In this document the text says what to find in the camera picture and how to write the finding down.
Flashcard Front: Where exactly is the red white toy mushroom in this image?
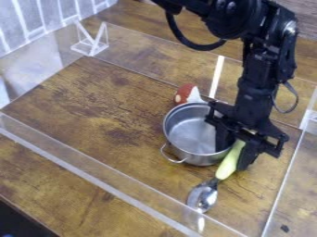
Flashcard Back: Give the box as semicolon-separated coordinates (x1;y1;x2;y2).
174;83;205;105

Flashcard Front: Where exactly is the small steel pot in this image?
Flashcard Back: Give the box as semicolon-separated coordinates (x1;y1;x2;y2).
159;102;231;167

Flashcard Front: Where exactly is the clear acrylic enclosure wall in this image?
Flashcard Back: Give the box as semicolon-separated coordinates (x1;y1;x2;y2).
0;23;317;237

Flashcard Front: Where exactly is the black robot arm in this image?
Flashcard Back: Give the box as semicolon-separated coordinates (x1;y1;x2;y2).
151;0;298;170

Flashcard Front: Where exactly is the clear acrylic triangle stand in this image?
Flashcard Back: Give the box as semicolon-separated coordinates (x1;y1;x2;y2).
71;21;108;56

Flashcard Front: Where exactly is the green handled metal spoon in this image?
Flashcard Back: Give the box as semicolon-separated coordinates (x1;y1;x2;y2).
186;140;245;213

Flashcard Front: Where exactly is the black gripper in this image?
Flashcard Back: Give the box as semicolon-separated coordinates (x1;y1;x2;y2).
206;78;289;171

